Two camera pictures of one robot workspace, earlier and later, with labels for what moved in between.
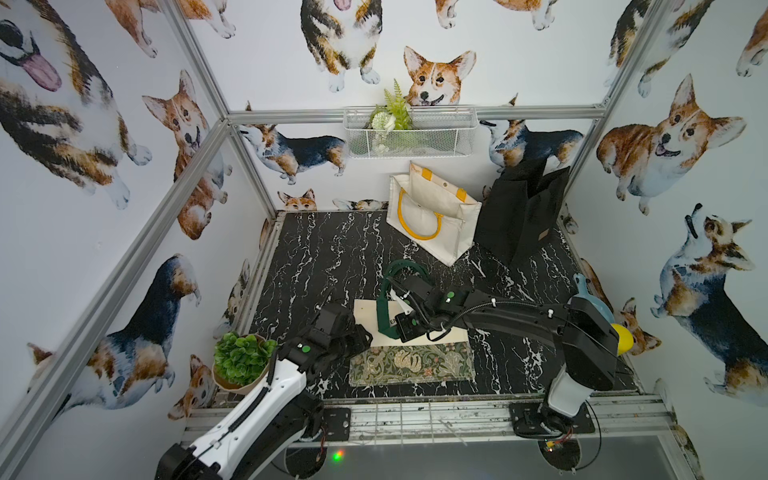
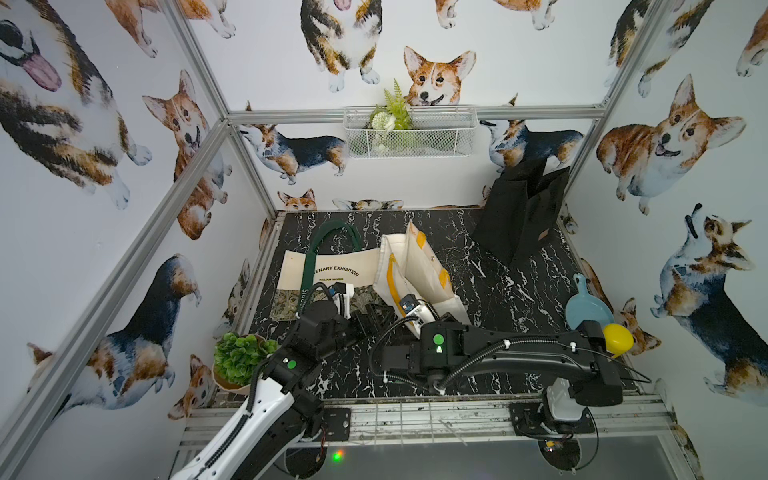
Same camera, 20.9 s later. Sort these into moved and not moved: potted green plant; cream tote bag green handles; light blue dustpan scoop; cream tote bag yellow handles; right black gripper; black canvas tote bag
Moved: cream tote bag green handles; right black gripper; cream tote bag yellow handles
Not moved: potted green plant; light blue dustpan scoop; black canvas tote bag
